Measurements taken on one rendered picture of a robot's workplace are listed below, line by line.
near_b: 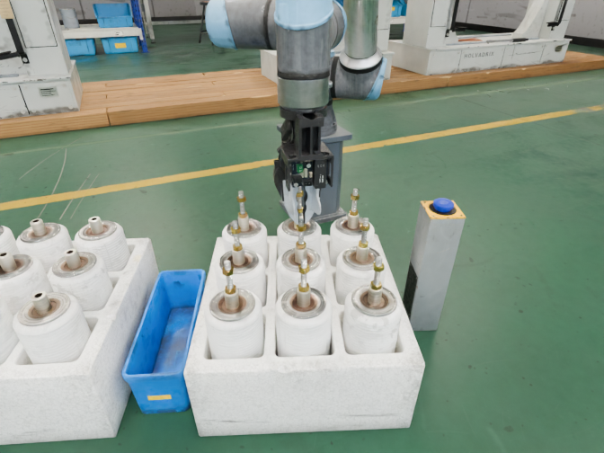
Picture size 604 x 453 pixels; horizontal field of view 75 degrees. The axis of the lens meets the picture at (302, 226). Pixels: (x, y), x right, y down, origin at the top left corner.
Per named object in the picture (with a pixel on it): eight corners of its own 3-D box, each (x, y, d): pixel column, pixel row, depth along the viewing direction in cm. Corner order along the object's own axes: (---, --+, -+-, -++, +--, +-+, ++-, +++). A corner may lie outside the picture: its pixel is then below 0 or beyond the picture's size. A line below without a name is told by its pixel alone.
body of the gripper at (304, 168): (286, 196, 60) (284, 117, 54) (276, 173, 67) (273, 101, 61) (334, 190, 61) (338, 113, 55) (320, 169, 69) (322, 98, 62)
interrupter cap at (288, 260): (322, 273, 73) (322, 270, 72) (280, 273, 72) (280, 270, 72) (319, 249, 79) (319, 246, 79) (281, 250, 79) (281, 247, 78)
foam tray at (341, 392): (225, 293, 105) (217, 236, 95) (369, 288, 106) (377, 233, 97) (198, 437, 72) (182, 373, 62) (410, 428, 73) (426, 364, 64)
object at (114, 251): (105, 282, 98) (84, 220, 88) (145, 280, 98) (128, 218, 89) (90, 309, 90) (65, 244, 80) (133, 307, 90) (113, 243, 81)
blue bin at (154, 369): (168, 307, 100) (159, 270, 94) (212, 305, 101) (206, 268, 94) (134, 418, 75) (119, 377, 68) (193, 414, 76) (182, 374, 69)
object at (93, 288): (86, 316, 88) (59, 251, 78) (130, 315, 88) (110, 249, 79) (67, 350, 80) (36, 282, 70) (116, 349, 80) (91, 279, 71)
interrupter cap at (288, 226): (323, 232, 84) (323, 229, 84) (290, 241, 82) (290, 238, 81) (306, 216, 90) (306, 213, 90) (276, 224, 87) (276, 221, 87)
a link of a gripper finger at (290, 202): (287, 239, 66) (288, 190, 62) (280, 221, 71) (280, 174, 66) (305, 237, 67) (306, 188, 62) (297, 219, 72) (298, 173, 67)
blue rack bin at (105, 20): (97, 24, 459) (93, 4, 448) (132, 22, 472) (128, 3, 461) (97, 28, 420) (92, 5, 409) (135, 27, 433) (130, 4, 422)
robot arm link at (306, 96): (272, 71, 59) (325, 68, 60) (273, 102, 61) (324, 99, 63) (281, 82, 52) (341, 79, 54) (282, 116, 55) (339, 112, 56)
